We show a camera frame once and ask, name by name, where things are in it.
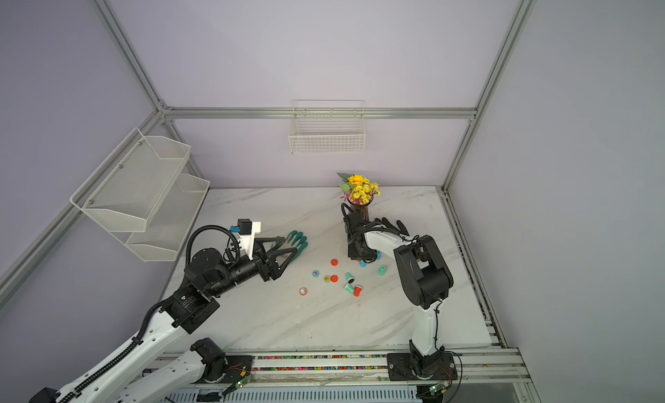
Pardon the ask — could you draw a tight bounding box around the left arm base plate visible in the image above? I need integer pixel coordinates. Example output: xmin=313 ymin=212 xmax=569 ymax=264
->
xmin=197 ymin=355 xmax=254 ymax=384

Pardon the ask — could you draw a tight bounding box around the white wire wall basket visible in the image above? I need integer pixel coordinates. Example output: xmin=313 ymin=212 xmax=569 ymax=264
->
xmin=289 ymin=99 xmax=366 ymax=155

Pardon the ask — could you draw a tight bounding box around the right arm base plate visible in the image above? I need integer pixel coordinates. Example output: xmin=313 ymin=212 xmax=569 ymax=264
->
xmin=386 ymin=352 xmax=458 ymax=382

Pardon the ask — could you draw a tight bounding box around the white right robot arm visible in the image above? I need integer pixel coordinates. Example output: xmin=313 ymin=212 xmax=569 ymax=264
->
xmin=341 ymin=203 xmax=458 ymax=382

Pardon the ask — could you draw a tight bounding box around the white two-tier mesh shelf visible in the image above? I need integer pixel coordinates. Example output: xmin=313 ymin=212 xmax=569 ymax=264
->
xmin=70 ymin=129 xmax=210 ymax=262

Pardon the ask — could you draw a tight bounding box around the aluminium front rail frame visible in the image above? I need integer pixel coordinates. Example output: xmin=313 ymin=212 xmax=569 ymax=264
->
xmin=100 ymin=347 xmax=544 ymax=403

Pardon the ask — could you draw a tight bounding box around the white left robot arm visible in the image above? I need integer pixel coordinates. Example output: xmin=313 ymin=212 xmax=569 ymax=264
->
xmin=32 ymin=219 xmax=308 ymax=402

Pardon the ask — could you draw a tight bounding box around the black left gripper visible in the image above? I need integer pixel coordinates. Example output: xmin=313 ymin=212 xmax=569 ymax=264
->
xmin=210 ymin=238 xmax=296 ymax=299

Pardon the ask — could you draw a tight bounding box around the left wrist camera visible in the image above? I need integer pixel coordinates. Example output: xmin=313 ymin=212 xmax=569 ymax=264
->
xmin=230 ymin=219 xmax=261 ymax=260

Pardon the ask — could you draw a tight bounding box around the black yellow work glove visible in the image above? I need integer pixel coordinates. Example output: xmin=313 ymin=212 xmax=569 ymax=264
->
xmin=374 ymin=217 xmax=410 ymax=237

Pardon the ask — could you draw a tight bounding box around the dark glass flower vase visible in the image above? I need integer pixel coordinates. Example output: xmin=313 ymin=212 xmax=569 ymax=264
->
xmin=350 ymin=203 xmax=370 ymax=221

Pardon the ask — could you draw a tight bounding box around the yellow artificial flower bouquet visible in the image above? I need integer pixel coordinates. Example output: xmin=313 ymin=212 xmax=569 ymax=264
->
xmin=338 ymin=173 xmax=381 ymax=207

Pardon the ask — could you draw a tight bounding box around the green grey work glove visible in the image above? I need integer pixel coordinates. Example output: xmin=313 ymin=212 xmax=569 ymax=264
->
xmin=285 ymin=230 xmax=308 ymax=258

